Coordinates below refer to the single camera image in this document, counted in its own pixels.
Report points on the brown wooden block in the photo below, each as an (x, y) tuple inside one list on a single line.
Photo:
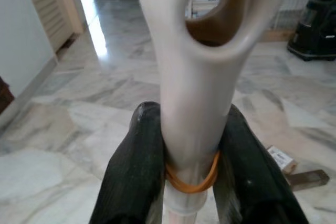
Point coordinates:
[(309, 178)]

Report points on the light wooden plank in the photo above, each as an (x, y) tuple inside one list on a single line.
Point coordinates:
[(278, 36)]

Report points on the black floor appliance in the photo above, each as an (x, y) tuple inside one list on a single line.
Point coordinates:
[(315, 32)]

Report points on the beige louvred door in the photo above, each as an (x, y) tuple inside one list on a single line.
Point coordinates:
[(50, 6)]

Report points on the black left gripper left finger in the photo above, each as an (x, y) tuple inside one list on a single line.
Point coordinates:
[(131, 169)]

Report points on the orange rubber band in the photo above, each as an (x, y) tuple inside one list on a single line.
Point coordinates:
[(189, 188)]

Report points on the small white cardboard box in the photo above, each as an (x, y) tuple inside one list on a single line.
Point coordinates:
[(282, 159)]

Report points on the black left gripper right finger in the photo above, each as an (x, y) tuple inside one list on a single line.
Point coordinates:
[(249, 182)]

